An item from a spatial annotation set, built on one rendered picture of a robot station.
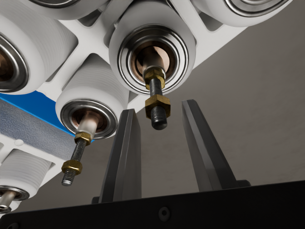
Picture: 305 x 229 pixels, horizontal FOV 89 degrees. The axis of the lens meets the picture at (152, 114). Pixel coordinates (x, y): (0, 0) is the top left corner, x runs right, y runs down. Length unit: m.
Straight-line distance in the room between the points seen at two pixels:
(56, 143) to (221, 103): 0.51
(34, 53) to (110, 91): 0.09
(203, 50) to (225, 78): 0.28
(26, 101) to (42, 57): 0.28
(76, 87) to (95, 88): 0.02
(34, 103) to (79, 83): 0.27
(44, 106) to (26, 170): 0.16
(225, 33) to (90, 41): 0.19
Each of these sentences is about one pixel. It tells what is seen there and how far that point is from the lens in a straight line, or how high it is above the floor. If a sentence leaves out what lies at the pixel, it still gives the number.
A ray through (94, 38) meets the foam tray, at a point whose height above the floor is 0.18.
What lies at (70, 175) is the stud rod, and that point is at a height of 0.33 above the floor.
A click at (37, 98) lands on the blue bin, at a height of 0.07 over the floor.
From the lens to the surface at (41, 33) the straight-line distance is 0.23.
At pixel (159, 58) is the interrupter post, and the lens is 0.16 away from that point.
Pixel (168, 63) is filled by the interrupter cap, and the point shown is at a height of 0.25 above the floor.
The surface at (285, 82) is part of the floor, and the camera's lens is 0.64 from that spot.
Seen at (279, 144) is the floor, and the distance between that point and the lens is 0.91.
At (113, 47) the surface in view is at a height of 0.25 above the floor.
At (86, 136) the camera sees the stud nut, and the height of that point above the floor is 0.29.
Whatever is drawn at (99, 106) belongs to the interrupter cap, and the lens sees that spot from 0.21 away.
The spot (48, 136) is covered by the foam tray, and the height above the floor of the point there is 0.13.
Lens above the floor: 0.41
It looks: 49 degrees down
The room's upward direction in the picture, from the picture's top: 176 degrees clockwise
